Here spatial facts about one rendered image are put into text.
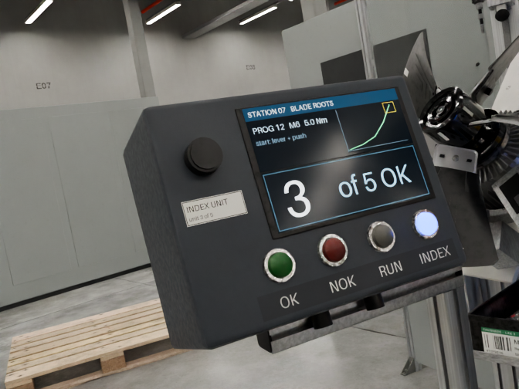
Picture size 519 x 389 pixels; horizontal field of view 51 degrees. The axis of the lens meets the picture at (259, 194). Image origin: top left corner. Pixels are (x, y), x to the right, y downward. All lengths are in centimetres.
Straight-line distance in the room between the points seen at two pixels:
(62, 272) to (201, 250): 600
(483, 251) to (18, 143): 560
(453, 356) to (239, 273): 30
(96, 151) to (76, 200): 60
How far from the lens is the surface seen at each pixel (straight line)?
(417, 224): 50
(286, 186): 44
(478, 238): 113
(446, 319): 62
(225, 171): 43
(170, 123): 43
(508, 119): 114
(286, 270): 42
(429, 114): 128
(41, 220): 630
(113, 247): 658
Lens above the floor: 121
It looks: 5 degrees down
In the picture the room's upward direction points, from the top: 10 degrees counter-clockwise
